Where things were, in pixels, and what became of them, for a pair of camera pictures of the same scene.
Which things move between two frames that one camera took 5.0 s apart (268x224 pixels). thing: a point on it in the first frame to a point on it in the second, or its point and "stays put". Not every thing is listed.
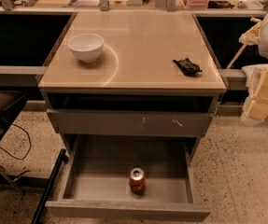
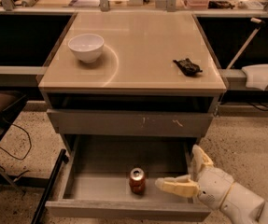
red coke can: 137,180 stays put
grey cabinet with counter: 131,74 stays put
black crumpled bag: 188,67 stays put
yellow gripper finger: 251,35 to 200,161
